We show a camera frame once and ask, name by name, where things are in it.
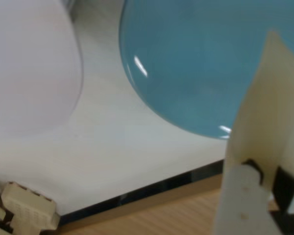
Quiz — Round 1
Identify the white black-padded gripper finger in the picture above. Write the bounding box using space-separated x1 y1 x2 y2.
269 166 294 235

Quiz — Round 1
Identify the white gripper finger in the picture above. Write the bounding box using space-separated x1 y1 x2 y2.
214 159 281 235

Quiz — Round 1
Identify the white squid toy sushi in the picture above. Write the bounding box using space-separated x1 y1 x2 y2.
224 30 294 177

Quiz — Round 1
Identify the blue round dish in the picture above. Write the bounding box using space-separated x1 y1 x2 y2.
119 0 294 141

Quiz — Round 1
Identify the white round plastic plate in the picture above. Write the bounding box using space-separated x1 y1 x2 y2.
0 0 85 138

